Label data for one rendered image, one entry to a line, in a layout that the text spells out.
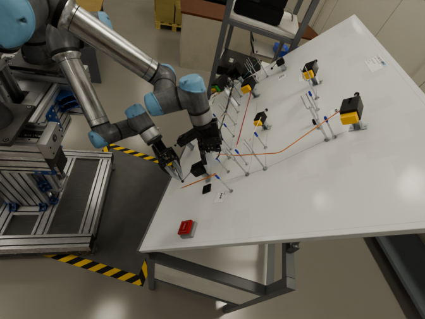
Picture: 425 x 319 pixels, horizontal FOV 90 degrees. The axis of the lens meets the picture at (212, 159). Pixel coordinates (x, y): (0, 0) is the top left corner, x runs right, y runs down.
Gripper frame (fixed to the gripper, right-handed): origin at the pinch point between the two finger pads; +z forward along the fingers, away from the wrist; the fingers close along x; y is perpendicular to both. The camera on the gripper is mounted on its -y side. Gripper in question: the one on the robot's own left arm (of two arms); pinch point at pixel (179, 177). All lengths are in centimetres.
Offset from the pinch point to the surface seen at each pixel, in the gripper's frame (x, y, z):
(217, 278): -12.5, 5.8, 46.5
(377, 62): 74, 44, 0
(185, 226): -10.4, 20.2, 11.7
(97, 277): -79, -77, 39
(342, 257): 91, -52, 166
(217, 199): 4.8, 20.1, 11.3
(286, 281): 8, 28, 52
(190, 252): -15.2, -3.2, 32.9
